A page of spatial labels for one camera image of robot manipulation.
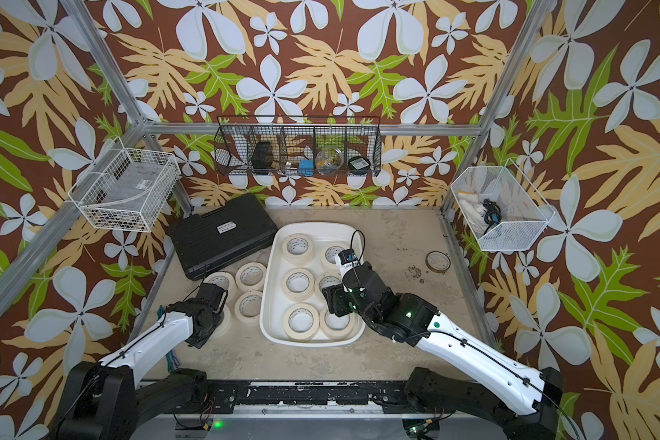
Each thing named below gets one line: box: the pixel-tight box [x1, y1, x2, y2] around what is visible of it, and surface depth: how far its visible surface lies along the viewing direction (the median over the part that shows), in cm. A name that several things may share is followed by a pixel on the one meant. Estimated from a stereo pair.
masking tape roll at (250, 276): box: [234, 261, 267, 292], surface depth 99 cm
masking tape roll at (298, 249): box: [282, 233, 315, 266], surface depth 101 cm
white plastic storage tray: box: [258, 221, 366, 347], surface depth 95 cm
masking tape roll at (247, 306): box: [234, 289, 263, 325], surface depth 92 cm
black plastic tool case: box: [167, 193, 280, 281], surface depth 104 cm
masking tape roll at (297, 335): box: [282, 303, 320, 342], surface depth 86 cm
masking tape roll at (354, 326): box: [319, 308, 364, 341], surface depth 86 cm
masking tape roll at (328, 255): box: [320, 242, 349, 272], surface depth 100 cm
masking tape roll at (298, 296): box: [281, 267, 315, 302], surface depth 94 cm
